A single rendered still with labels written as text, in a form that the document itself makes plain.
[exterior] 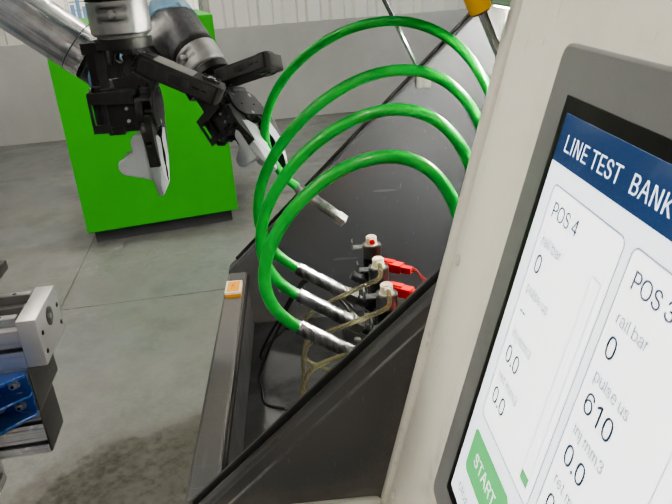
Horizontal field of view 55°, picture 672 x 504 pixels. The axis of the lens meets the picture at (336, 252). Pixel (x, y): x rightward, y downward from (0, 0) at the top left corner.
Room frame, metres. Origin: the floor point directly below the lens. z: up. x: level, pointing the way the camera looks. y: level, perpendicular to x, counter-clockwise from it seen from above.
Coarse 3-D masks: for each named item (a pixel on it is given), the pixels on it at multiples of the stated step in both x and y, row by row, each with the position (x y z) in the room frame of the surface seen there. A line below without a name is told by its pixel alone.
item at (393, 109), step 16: (368, 112) 0.72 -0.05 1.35; (384, 112) 0.72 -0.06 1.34; (400, 112) 0.72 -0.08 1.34; (416, 112) 0.72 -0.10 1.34; (432, 112) 0.72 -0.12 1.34; (336, 128) 0.72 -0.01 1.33; (448, 128) 0.72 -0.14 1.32; (320, 144) 0.72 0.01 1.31; (464, 144) 0.72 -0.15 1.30; (304, 160) 0.72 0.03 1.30; (464, 160) 0.72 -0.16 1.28; (288, 176) 0.71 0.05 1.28; (272, 192) 0.71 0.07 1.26; (272, 208) 0.72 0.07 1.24; (256, 224) 0.72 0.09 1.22; (256, 240) 0.71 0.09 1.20; (272, 272) 0.71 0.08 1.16; (288, 288) 0.71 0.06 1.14; (304, 304) 0.71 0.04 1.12; (320, 304) 0.71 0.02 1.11; (336, 320) 0.71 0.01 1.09
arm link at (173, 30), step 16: (160, 0) 1.16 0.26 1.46; (176, 0) 1.16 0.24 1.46; (160, 16) 1.14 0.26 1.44; (176, 16) 1.14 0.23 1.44; (192, 16) 1.15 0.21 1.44; (160, 32) 1.13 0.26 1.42; (176, 32) 1.12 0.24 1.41; (192, 32) 1.12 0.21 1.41; (160, 48) 1.13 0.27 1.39; (176, 48) 1.11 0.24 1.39
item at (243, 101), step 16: (208, 64) 1.09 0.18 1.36; (224, 64) 1.10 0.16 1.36; (224, 96) 1.04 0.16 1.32; (240, 96) 1.06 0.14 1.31; (208, 112) 1.06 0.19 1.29; (224, 112) 1.04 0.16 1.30; (240, 112) 1.03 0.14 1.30; (256, 112) 1.06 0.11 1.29; (208, 128) 1.07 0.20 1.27; (224, 128) 1.04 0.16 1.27; (224, 144) 1.06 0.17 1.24
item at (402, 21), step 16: (384, 16) 0.95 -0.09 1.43; (400, 16) 0.94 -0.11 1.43; (336, 32) 0.97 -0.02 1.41; (352, 32) 0.97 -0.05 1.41; (432, 32) 0.92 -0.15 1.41; (448, 32) 0.92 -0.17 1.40; (320, 48) 0.98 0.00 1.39; (464, 48) 0.91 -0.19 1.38; (480, 64) 0.91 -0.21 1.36; (288, 80) 1.01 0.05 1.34; (480, 80) 0.90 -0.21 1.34; (272, 96) 1.01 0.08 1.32
